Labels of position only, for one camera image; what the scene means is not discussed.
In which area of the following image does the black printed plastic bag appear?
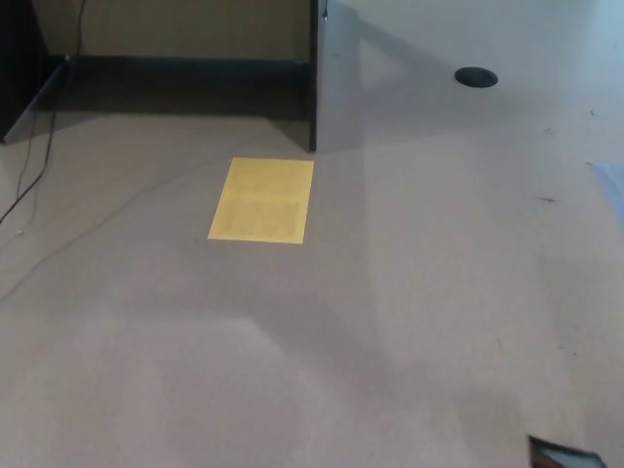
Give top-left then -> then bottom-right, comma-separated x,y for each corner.
527,434 -> 611,468

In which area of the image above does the yellow paper sheet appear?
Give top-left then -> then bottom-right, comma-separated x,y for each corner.
207,156 -> 315,245

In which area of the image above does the grey desk with dark side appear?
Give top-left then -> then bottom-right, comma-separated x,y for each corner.
307,0 -> 624,468

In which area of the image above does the black round desk grommet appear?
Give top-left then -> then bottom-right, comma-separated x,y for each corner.
453,66 -> 499,89

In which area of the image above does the light blue sheet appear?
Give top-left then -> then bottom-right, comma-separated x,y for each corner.
586,160 -> 624,221

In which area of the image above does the black furniture panel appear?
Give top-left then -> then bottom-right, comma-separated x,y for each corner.
0,0 -> 70,145

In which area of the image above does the thin grey floor cable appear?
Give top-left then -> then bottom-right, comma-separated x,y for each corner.
0,160 -> 233,301

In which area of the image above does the black floor cable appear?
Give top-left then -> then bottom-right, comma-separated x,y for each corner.
0,107 -> 40,218
0,0 -> 84,224

